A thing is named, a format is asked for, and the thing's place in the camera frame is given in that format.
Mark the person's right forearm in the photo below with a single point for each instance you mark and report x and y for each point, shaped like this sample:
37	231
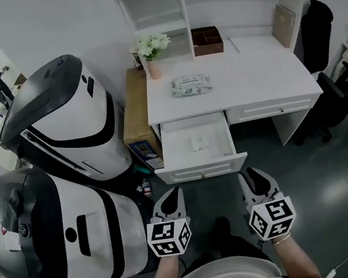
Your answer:
295	259

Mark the small dark bottle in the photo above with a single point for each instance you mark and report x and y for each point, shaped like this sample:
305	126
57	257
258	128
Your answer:
147	187

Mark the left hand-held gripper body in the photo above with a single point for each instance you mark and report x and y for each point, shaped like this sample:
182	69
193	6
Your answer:
167	236

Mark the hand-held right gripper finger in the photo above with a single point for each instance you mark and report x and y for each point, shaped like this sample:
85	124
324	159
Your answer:
266	183
245	187

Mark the white flower bouquet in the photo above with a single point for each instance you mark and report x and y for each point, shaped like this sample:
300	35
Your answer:
151	44

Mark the white desk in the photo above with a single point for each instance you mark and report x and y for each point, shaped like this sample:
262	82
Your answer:
233	77

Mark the brown cardboard box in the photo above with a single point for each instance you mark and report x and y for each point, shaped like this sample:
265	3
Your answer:
135	108

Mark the brown wooden organizer box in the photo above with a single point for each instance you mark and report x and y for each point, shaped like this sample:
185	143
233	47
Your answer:
207	41

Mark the white and black machine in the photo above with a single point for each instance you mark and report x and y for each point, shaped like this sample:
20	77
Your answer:
61	229
67	118

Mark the wet wipes packet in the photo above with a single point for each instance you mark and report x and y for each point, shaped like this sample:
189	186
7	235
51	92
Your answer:
191	85

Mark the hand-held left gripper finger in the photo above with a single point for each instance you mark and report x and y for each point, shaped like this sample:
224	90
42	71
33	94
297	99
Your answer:
163	199
182	202

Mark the dark printed can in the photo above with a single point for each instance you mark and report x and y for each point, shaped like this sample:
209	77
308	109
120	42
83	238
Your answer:
137	61

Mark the black office chair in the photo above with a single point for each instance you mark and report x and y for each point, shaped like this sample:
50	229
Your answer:
319	48

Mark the white closed drawer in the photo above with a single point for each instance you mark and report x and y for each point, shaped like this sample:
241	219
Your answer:
273	109

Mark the white drawer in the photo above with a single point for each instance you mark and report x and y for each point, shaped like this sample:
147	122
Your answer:
273	109
196	161

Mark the pink vase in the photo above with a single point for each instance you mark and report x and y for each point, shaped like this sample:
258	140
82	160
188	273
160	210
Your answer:
154	70

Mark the person's dark trousers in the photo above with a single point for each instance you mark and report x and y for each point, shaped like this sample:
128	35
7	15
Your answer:
221	241

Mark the beige book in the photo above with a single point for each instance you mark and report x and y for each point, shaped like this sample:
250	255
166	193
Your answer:
285	24

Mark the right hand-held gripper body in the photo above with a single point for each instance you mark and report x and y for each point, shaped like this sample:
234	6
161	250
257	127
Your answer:
271	217

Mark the white item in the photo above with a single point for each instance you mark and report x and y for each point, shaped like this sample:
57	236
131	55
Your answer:
197	143

